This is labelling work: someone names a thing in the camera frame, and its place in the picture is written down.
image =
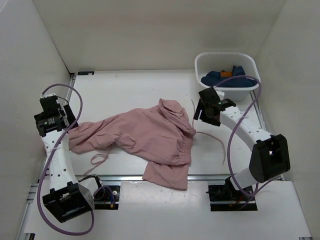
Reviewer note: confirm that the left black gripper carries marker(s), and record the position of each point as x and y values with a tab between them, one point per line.
70	117

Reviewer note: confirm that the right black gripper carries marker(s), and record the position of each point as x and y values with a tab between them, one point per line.
210	121

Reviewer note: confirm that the pink trousers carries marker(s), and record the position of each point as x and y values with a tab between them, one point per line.
162	135

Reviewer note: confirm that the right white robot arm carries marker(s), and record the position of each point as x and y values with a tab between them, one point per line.
269	153

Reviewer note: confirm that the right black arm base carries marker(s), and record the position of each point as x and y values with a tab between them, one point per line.
222	199

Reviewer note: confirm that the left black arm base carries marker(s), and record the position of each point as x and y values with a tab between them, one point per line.
108	196

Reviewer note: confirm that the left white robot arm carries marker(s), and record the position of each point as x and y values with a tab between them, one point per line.
67	197

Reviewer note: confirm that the dark blue jeans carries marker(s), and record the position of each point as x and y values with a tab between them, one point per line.
228	79

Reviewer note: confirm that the white plastic basket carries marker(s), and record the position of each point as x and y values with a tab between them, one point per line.
217	61

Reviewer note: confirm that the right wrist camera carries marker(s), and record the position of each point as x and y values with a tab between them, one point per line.
220	94

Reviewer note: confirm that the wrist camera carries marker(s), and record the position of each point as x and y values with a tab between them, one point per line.
50	102
220	94

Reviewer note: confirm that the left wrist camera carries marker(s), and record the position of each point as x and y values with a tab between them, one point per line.
50	102

